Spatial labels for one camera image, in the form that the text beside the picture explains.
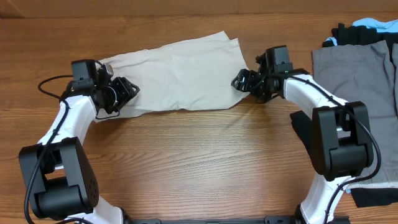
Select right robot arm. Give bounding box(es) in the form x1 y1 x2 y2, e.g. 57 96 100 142
231 45 381 223

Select black garment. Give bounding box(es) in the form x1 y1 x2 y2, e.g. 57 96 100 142
289 22 398 208

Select grey shorts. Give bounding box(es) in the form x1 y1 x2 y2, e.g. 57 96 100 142
312 40 397 189

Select light blue garment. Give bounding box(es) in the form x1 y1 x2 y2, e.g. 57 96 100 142
323 17 398 194

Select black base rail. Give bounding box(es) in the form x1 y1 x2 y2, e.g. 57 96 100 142
124 216 305 224

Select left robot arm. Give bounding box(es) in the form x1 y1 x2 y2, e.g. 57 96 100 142
19 59 140 223

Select beige shorts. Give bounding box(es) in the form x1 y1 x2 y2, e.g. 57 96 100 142
101 31 247 118

